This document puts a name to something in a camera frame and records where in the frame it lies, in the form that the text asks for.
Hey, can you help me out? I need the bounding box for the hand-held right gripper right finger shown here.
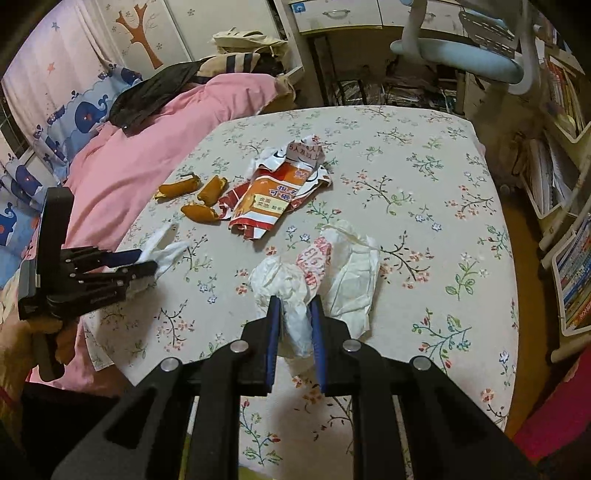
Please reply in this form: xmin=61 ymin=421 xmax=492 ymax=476
xmin=310 ymin=295 xmax=539 ymax=480

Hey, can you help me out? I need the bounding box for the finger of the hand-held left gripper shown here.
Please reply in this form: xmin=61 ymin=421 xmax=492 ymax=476
xmin=62 ymin=247 xmax=145 ymax=274
xmin=52 ymin=260 xmax=160 ymax=315

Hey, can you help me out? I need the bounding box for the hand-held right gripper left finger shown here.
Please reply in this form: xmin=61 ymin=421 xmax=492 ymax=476
xmin=51 ymin=295 xmax=282 ymax=480

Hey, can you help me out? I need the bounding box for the white tissue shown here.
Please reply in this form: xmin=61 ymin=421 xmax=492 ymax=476
xmin=131 ymin=223 xmax=191 ymax=289

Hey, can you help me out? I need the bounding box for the white red-printed plastic bag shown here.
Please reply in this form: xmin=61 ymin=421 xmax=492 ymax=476
xmin=248 ymin=233 xmax=336 ymax=376

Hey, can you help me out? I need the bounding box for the white paper bag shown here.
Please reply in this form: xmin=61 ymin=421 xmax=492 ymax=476
xmin=318 ymin=219 xmax=383 ymax=335

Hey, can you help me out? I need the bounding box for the orange red snack wrapper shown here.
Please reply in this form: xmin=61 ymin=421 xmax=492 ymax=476
xmin=218 ymin=164 xmax=334 ymax=242

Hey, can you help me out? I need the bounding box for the white black-printed plastic bag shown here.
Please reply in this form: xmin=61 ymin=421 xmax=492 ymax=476
xmin=252 ymin=134 xmax=329 ymax=176

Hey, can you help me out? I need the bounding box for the pink blanket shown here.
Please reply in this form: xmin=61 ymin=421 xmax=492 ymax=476
xmin=21 ymin=74 xmax=297 ymax=398

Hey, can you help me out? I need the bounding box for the black jacket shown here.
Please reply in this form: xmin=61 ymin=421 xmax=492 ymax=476
xmin=108 ymin=62 xmax=205 ymax=136

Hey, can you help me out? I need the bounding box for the floral tablecloth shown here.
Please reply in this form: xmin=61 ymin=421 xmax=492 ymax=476
xmin=83 ymin=105 xmax=520 ymax=480

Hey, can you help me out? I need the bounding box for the pink star curtain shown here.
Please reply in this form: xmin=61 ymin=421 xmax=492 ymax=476
xmin=0 ymin=0 xmax=122 ymax=112

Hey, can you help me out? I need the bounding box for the orange tree sticker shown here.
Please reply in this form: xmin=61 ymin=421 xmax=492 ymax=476
xmin=115 ymin=4 xmax=165 ymax=70

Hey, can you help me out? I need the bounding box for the striped pillow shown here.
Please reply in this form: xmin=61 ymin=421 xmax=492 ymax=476
xmin=198 ymin=52 xmax=285 ymax=77

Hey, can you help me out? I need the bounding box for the white wardrobe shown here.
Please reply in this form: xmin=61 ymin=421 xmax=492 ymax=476
xmin=99 ymin=0 xmax=283 ymax=71

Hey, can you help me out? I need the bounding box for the beige tote bag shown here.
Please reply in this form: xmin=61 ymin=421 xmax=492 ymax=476
xmin=211 ymin=28 xmax=290 ymax=59

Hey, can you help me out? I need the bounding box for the red bag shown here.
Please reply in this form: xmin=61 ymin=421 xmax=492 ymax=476
xmin=512 ymin=360 xmax=591 ymax=463

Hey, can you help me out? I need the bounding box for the white bookshelf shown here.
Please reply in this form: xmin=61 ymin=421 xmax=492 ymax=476
xmin=521 ymin=41 xmax=591 ymax=361

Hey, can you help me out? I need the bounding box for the white drawer blue label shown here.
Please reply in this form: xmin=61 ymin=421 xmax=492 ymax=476
xmin=293 ymin=0 xmax=380 ymax=34

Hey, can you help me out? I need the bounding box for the grey blue office chair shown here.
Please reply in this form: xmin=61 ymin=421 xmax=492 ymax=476
xmin=390 ymin=0 xmax=542 ymax=117

